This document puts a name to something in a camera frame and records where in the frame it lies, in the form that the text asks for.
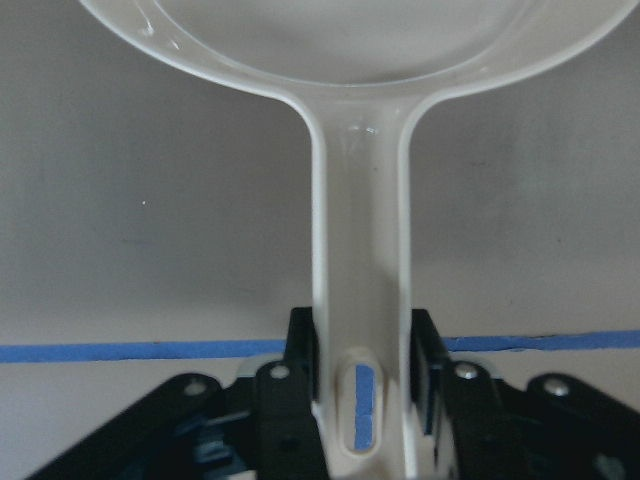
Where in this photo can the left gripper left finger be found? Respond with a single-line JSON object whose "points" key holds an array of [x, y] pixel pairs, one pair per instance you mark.
{"points": [[191, 427]]}

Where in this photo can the beige plastic dustpan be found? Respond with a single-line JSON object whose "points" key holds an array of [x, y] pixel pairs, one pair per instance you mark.
{"points": [[361, 74]]}

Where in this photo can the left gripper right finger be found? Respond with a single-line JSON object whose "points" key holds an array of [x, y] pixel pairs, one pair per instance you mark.
{"points": [[558, 427]]}

